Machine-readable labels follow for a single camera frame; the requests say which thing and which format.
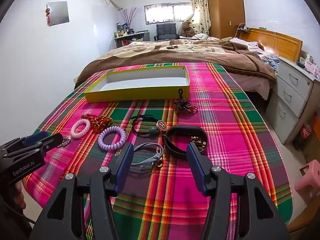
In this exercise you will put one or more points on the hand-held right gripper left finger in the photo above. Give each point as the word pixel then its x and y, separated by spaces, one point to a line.
pixel 125 165

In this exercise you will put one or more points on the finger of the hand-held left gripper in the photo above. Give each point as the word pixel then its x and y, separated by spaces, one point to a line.
pixel 35 138
pixel 51 141

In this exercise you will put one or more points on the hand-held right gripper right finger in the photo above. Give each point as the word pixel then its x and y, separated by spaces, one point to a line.
pixel 195 165

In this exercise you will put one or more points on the gold black bead ornament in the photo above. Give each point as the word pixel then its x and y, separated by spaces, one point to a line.
pixel 200 143

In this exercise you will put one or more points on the black oval band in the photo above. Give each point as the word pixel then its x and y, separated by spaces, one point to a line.
pixel 175 150

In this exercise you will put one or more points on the red gold knot ornament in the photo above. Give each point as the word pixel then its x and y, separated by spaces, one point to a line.
pixel 98 123

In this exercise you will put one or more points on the yellow-green cardboard box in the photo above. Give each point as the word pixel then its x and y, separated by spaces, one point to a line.
pixel 135 93

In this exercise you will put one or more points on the person's left hand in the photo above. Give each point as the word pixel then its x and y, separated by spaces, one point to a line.
pixel 20 197

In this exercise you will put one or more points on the pink green plaid cloth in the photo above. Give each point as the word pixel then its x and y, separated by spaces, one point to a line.
pixel 237 130

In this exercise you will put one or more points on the pink plastic stool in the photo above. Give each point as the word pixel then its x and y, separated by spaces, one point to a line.
pixel 310 182

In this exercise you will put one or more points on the brown beige blanket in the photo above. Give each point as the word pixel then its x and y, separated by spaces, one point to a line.
pixel 155 52

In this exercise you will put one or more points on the grey drawer cabinet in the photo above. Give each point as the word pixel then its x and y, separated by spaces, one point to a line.
pixel 290 92

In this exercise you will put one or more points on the red hanging ornament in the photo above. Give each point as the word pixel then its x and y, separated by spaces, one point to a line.
pixel 47 16

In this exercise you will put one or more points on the white desk with bottles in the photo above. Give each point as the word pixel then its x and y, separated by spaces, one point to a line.
pixel 130 38

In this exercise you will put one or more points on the white rumpled bedding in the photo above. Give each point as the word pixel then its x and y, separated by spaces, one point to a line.
pixel 252 45

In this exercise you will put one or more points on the brown teddy bear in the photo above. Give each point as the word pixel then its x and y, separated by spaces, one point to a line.
pixel 187 30

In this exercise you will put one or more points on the grey armchair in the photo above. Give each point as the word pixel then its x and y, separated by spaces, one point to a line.
pixel 166 31

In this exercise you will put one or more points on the white power strip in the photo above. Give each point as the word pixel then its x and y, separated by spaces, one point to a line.
pixel 243 28

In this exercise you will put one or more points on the vase of purple branches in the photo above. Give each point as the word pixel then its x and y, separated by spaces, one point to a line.
pixel 128 17

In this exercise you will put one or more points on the wooden headboard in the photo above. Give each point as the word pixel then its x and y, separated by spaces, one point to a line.
pixel 280 42

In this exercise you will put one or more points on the window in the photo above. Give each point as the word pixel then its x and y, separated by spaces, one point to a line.
pixel 166 13

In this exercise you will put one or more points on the spotted curtain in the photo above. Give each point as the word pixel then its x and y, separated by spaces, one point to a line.
pixel 200 7

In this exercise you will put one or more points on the wooden wardrobe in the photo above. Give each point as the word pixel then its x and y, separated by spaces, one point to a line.
pixel 225 10

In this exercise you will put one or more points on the silver wall plate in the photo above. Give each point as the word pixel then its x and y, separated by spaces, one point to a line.
pixel 58 13

